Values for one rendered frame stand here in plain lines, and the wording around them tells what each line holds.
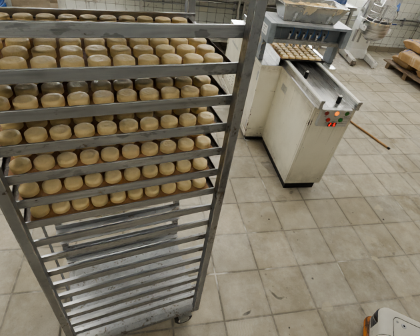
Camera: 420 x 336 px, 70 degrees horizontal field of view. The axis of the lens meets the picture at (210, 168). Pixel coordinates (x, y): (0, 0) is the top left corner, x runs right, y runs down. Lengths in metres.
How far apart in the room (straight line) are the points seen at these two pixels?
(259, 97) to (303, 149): 0.72
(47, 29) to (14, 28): 0.05
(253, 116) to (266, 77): 0.41
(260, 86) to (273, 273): 1.61
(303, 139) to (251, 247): 0.90
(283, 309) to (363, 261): 0.78
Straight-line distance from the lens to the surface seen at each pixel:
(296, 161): 2.53
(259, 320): 2.01
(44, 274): 1.17
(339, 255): 2.48
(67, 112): 0.76
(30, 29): 0.69
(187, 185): 1.05
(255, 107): 2.93
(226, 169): 0.96
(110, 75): 0.72
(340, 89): 2.57
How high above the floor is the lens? 1.80
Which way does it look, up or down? 41 degrees down
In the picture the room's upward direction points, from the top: 9 degrees clockwise
